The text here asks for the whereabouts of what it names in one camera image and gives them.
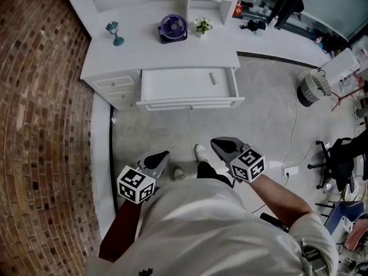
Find black office chair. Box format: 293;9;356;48
306;136;368;193

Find person's right forearm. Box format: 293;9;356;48
249;173;315;233

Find small blue lantern lamp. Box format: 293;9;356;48
105;21;125;47

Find person's right white shoe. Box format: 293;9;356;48
194;143;210;163

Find white floor cable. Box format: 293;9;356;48
281;99;299;181

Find potted plant white flowers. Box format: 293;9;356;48
193;17;214;39

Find white side table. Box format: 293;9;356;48
320;47;361;86

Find person in white shirt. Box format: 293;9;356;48
84;178;339;276

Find pink cloth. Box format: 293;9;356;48
344;219;368;252

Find blue plastic chair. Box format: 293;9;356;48
324;201;368;236

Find person's left white shoe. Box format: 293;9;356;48
172;167;186;182

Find person's left forearm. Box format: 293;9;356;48
98;201;144;263

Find wide white desk drawer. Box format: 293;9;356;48
136;66;246;112

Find person's white shoe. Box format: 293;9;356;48
172;167;186;182
194;143;210;163

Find small round desk fan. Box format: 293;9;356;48
157;13;189;45

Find red bottle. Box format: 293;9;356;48
232;0;244;18

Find black handheld device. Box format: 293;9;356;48
239;18;267;35

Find black metal frame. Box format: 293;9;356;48
274;0;314;30

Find reddish wooden stand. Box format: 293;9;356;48
329;80;368;112

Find white power strip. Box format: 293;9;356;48
282;166;300;178

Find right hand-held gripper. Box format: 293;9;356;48
210;136;266;187

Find grey woven waste basket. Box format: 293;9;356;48
296;68;333;108

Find white desk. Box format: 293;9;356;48
79;24;246;112

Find white window ledge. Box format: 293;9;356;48
235;15;332;69

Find person's black trousers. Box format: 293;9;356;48
195;160;234;189

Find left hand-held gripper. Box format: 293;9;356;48
116;150;171;206

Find black floor cable strip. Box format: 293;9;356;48
109;104;119;216

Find small white desk drawer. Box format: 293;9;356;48
94;75;136;90
114;101;141;111
107;90;139;101

